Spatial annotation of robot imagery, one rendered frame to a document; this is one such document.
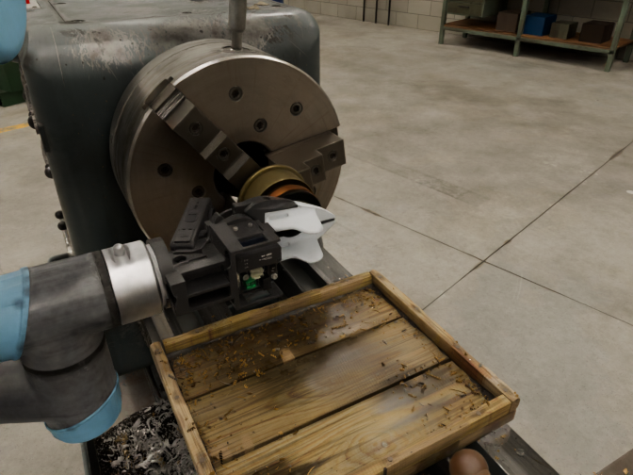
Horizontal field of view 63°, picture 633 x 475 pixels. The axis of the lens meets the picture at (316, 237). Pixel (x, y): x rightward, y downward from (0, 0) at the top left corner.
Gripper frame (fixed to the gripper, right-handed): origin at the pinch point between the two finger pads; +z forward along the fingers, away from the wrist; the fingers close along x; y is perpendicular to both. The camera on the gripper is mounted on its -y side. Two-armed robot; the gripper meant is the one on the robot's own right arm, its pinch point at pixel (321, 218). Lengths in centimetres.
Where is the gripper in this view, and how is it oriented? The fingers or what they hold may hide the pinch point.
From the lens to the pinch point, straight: 61.2
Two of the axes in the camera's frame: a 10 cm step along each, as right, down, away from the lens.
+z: 8.8, -2.5, 4.1
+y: 4.8, 4.6, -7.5
